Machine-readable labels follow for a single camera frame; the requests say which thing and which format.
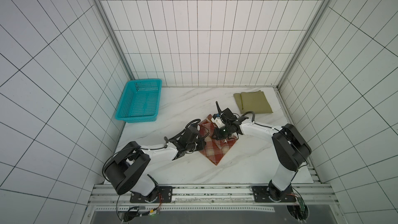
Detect red plaid skirt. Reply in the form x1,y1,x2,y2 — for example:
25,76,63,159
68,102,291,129
199,115,238,166

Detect olive green skirt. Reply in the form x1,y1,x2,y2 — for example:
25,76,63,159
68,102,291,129
233,91,273,114

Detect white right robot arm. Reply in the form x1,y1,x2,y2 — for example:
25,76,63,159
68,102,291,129
211,102,312,196

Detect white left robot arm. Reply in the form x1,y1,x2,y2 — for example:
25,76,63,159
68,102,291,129
102,123,210,197

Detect teal plastic basket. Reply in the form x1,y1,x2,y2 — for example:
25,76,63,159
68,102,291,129
115,79,162,123

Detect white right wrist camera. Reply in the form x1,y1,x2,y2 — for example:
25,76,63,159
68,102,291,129
211,114,224,128

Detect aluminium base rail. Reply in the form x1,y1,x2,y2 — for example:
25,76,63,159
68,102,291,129
88,184,337,212

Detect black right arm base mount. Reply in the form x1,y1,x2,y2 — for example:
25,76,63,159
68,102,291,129
251,182,296,203

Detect electronics board with wires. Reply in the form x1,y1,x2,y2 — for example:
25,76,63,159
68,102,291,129
116,194,163,224

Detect aluminium corner post right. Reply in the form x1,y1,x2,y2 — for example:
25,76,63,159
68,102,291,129
274,0,331,90

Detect aluminium corner post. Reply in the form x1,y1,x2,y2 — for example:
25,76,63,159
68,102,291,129
274,0,331,90
94,0,135,80

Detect aluminium corner post left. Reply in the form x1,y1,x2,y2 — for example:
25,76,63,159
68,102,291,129
94,0,135,80

